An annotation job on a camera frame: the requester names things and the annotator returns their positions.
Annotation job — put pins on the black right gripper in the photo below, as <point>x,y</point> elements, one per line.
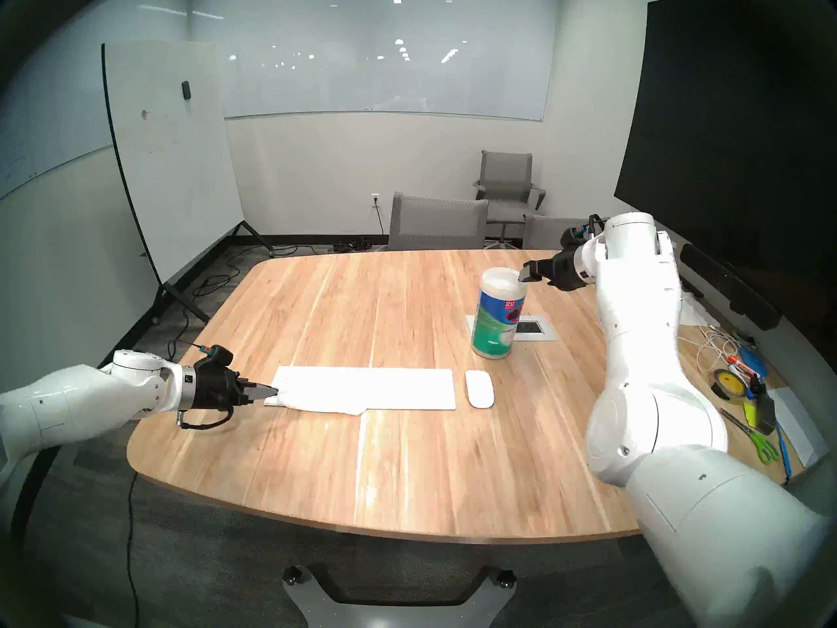
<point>566,268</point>

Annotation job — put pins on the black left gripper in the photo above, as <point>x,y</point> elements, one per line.
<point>219,388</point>

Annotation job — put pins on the white disinfecting wipe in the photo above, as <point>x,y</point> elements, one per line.
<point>320,391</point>

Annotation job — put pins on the green blue wipes canister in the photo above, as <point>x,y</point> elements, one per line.
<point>494,332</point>

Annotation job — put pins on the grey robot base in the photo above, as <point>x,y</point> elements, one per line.
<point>392,617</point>

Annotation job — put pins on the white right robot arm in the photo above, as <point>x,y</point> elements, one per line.
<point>641,345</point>

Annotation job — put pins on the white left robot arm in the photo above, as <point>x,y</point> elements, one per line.
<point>78,398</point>

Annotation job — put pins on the grey mesh chair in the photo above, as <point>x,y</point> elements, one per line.
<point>435,221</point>
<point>543,233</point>

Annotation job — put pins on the grey office chair with armrests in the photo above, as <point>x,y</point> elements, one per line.
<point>507,175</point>

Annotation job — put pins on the white computer mouse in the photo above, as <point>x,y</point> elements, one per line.
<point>480,390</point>

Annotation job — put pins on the white slim keyboard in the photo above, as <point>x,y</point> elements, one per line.
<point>425,390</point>

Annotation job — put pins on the crumpled white tissue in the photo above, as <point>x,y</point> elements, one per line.
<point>696,313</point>

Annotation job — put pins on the black base knob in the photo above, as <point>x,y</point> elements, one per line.
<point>505,576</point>
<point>291,574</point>

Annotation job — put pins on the black video sound bar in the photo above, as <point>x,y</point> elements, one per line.
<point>732,286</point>

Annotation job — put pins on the yellow tape roll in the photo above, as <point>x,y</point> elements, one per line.
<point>729,384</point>

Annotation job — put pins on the white orange glue bottle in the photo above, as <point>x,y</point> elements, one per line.
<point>745,366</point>

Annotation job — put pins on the blue plastic item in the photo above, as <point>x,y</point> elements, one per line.
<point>755,357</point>

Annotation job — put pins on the white mobile whiteboard on stand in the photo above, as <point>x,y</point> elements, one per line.
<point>170,149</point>

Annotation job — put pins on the black block eraser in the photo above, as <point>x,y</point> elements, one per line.
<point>766,414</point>

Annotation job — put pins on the blue pen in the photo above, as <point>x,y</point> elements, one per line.
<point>783,450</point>

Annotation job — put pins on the white paper sheet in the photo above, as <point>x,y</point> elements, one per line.
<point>801,424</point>

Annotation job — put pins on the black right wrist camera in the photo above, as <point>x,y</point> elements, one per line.
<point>575,235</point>

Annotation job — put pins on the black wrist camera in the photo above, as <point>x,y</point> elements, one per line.
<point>219,357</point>
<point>575,235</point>

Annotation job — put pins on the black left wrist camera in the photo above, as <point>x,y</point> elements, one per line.
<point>219,357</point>

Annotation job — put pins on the large black wall screen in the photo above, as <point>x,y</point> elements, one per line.
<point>719,142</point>

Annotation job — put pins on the wide glass wall whiteboard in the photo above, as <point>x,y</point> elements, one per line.
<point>392,77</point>

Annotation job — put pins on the glass wall whiteboard with writing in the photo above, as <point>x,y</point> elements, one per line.
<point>52,110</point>

